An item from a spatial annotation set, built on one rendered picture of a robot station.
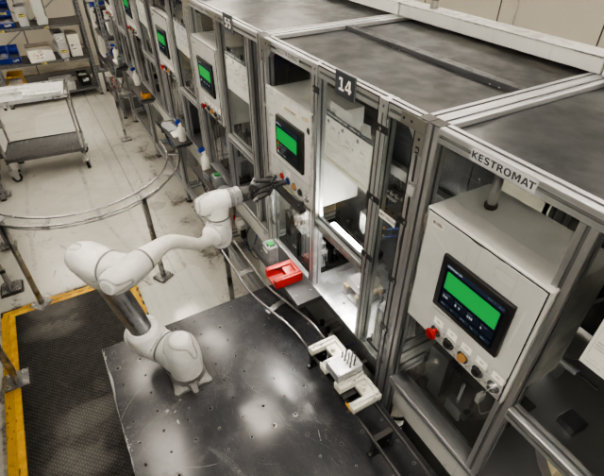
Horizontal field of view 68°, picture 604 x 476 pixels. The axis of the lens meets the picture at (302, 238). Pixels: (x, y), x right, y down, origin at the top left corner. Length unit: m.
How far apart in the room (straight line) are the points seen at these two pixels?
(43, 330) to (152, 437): 1.82
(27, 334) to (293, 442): 2.35
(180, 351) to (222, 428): 0.38
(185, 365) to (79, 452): 1.13
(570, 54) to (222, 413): 2.00
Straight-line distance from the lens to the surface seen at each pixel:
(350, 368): 1.99
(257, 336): 2.42
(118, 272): 1.68
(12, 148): 6.03
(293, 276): 2.31
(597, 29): 5.18
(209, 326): 2.50
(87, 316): 3.76
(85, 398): 3.28
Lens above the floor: 2.53
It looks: 38 degrees down
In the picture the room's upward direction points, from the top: straight up
